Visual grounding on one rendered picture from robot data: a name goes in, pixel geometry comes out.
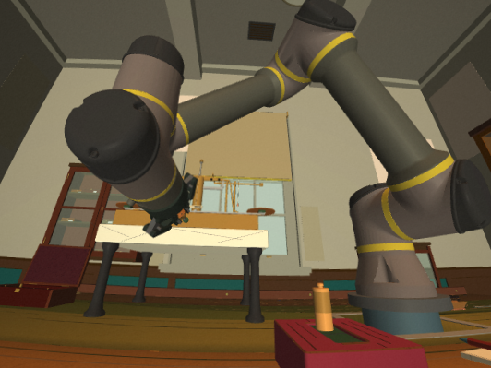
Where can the brown wooden frame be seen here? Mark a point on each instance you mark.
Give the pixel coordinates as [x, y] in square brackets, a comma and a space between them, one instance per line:
[479, 132]

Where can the wooden assay balance body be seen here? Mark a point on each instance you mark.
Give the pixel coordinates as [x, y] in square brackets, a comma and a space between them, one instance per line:
[215, 220]

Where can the small orange wooden block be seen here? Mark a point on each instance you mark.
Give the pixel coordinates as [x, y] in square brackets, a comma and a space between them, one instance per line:
[458, 305]

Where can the window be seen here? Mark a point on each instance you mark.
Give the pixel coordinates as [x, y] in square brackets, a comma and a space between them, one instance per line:
[274, 239]

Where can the open dark red case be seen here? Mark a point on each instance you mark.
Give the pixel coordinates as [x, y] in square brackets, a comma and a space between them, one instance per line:
[57, 262]

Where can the brown teal wall bench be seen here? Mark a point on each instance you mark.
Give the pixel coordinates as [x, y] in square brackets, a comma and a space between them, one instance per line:
[199, 283]

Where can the white table with dark legs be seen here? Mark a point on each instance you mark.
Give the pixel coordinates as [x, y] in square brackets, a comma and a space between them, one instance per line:
[191, 237]

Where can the tall wooden glass cabinet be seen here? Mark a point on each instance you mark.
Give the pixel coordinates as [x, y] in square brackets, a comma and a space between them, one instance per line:
[100, 201]

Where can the beige wall chart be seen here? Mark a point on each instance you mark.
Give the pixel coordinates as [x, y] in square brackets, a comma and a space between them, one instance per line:
[309, 232]

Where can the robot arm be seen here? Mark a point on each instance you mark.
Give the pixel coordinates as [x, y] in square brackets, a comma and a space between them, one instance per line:
[364, 113]

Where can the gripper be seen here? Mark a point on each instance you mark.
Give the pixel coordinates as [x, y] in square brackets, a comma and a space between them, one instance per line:
[172, 214]

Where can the dark ceiling vent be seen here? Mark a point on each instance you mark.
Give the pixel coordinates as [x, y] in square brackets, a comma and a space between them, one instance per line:
[261, 30]

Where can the brass gravity bob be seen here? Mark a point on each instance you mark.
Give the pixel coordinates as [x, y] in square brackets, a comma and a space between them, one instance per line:
[201, 163]

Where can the red weight case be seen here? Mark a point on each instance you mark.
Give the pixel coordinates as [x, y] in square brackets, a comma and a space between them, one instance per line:
[295, 347]

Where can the red pencil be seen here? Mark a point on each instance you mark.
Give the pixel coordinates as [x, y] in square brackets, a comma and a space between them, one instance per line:
[477, 343]

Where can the small wooden glass cabinet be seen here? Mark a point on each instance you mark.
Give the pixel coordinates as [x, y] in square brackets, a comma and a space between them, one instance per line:
[422, 260]

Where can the brown balance pan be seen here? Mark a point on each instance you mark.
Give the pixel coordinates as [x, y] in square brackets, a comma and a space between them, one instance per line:
[123, 205]
[261, 211]

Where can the cream paper pad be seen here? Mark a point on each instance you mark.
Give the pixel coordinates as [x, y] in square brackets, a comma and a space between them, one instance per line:
[479, 355]

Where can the brass check weight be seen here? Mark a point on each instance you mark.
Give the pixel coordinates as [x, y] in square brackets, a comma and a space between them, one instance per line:
[323, 308]

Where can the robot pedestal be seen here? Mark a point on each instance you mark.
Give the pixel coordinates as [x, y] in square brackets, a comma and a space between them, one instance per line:
[402, 320]

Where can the tan window blind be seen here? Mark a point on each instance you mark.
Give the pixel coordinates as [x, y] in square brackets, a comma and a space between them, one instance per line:
[249, 151]

